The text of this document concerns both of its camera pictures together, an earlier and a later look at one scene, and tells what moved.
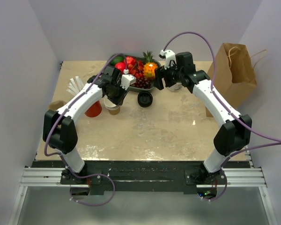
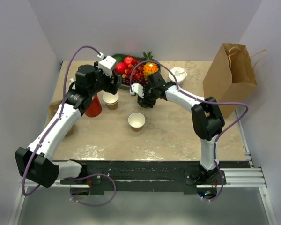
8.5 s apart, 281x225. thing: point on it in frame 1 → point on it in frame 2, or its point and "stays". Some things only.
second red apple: x=120 y=66 stays
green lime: x=116 y=59 stays
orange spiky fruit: x=149 y=70 stays
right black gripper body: x=172 y=75 → x=150 y=97
